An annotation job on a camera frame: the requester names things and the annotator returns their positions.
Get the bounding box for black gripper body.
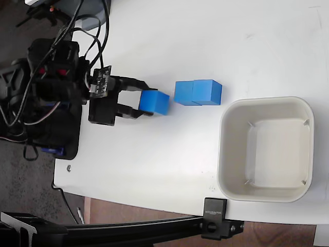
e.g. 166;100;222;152
88;76;122;127

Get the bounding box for blue cube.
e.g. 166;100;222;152
173;81;200;107
191;79;223;106
138;90;171;116

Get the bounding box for white square plastic bowl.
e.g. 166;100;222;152
216;96;315;203

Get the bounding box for gray stand base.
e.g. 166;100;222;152
58;0;111;31

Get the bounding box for black tripod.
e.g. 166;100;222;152
15;0;76;34

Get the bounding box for black table clamp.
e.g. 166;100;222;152
200;197;244;240

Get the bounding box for white panel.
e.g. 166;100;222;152
313;223;329;247

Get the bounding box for black camera circuit board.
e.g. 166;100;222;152
89;65;114;99

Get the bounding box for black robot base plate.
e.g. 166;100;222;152
33;102;83;159

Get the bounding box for black looped cable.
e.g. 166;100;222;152
50;0;112;78

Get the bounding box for white servo wire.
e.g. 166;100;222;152
0;101;62;142

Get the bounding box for small black cable loop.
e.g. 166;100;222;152
22;145;39;161

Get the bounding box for thin black floor cable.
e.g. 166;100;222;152
52;184;78;224

